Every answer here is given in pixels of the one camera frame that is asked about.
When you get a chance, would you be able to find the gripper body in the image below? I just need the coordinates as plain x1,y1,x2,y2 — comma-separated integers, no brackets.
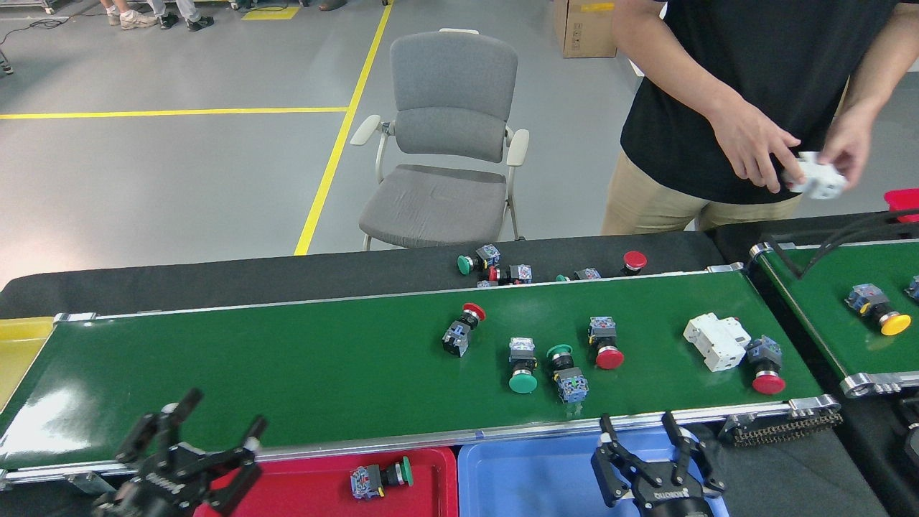
92,447,209,517
632,480,712,517

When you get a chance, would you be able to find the long green conveyor belt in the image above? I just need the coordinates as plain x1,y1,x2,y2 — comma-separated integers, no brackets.
0,263,842,489

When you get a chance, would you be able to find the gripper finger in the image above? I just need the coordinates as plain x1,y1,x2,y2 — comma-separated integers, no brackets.
591,415,650,507
194,416,268,514
664,411,726,496
115,388,203,467

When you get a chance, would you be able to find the yellow mushroom push button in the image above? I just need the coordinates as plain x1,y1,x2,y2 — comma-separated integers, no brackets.
844,283,913,337

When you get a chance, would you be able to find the cardboard box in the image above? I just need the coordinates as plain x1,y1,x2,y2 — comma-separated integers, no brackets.
553,0,618,60

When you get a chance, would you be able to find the black drive chain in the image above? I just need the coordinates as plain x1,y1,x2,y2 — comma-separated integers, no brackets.
720,408,844,447

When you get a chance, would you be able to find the person's right hand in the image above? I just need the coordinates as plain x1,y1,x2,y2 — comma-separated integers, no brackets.
711,99,803,193

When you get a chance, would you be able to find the black wire guide bracket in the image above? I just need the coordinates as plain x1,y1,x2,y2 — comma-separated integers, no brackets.
765,210,919,281

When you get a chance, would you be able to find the white circuit breaker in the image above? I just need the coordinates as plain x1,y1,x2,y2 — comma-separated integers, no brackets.
683,312,752,373
783,151,847,200

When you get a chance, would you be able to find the red plastic tray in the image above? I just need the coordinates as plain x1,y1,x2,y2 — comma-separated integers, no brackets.
194,447,460,517

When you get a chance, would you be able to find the blue plastic tray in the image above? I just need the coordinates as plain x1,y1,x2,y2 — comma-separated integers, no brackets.
457,427,729,517

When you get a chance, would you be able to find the green infeed conveyor belt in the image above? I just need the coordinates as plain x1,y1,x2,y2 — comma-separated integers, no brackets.
749,237,919,399

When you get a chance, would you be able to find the black conveyor motor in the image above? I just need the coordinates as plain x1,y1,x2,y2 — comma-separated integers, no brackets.
890,391,919,478

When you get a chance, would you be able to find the yellow plastic bin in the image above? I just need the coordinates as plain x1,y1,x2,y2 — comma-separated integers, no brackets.
0,316,57,414

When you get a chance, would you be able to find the person's left hand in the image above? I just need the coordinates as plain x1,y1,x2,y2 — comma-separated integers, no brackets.
820,108,875,190

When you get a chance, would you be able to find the grey office chair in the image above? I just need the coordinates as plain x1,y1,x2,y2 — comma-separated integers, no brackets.
350,29,531,252

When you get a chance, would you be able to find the red plastic bin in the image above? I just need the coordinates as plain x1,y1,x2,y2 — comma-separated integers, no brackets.
884,188,919,223

